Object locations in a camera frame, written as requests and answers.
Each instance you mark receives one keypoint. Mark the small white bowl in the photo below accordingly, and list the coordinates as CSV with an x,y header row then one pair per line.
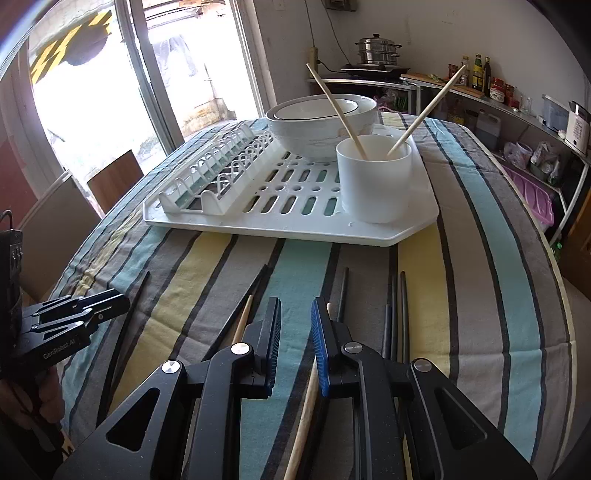
x,y
300,110

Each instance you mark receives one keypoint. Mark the dark sauce bottle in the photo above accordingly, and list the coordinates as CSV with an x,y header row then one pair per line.
x,y
487,76

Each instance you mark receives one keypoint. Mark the red cap jar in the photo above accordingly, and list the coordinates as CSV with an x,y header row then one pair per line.
x,y
455,76

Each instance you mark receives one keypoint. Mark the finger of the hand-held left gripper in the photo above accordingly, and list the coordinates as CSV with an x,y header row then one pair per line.
x,y
101,302
78,321

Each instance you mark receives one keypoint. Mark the large metal shelf table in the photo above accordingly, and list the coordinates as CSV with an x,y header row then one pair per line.
x,y
517,117

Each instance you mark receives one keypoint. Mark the red lid white jar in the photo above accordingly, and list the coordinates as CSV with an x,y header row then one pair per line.
x,y
497,92

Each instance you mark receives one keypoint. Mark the white plastic dish rack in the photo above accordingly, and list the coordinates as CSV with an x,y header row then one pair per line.
x,y
258,217

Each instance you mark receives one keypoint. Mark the white electric kettle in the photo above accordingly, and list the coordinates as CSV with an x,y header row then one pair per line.
x,y
579,131

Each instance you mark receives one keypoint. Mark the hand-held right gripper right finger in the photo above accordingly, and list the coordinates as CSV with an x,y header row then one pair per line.
x,y
321,341

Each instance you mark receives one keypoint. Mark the large white bowl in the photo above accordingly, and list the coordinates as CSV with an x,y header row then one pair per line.
x,y
304,138

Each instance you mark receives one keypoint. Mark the clear sauce bottle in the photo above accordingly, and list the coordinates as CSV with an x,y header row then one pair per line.
x,y
465,74

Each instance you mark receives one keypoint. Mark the beige power strip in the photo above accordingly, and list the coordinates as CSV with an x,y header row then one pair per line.
x,y
313,62

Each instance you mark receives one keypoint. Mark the wooden cutting board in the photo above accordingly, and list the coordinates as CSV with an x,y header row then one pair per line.
x,y
438,83

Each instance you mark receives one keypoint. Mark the black induction cooker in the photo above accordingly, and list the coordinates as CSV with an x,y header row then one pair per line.
x,y
374,71

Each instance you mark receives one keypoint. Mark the wooden chopstick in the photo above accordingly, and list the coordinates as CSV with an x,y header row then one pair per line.
x,y
427,110
334,108
244,318
302,424

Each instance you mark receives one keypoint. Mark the white plastic bag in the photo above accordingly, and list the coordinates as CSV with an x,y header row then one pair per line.
x,y
517,154

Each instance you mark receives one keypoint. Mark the small metal shelf table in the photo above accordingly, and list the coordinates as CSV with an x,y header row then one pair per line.
x,y
369,83

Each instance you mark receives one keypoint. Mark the person's left hand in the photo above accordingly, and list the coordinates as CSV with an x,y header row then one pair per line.
x,y
48,401

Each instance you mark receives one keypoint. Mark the water filter jug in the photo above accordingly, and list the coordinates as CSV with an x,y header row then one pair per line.
x,y
554,115

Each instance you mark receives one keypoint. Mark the steel steamer pot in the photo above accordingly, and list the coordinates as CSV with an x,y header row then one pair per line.
x,y
377,48

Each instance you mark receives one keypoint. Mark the sliding glass door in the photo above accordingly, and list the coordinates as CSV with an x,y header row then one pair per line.
x,y
138,83

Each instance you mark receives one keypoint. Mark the plastic oil jug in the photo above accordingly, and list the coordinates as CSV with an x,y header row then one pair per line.
x,y
488,129

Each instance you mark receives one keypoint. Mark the yellow label sauce bottle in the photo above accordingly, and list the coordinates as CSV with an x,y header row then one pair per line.
x,y
478,74

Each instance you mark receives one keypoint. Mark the person's left forearm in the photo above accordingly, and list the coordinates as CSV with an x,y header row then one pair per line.
x,y
23,452

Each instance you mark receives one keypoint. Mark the white cup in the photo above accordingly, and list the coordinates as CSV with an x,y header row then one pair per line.
x,y
374,184

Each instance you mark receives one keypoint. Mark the pink lid storage box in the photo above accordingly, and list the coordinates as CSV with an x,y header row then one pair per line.
x,y
531,198

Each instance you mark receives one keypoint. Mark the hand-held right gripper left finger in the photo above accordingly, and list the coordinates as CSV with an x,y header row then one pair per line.
x,y
270,341

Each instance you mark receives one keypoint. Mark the beige chair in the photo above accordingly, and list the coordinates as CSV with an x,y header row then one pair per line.
x,y
55,226

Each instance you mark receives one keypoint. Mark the striped tablecloth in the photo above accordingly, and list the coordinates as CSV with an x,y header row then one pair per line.
x,y
485,258

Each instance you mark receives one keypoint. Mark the drinking glass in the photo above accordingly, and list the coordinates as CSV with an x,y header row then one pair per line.
x,y
525,105

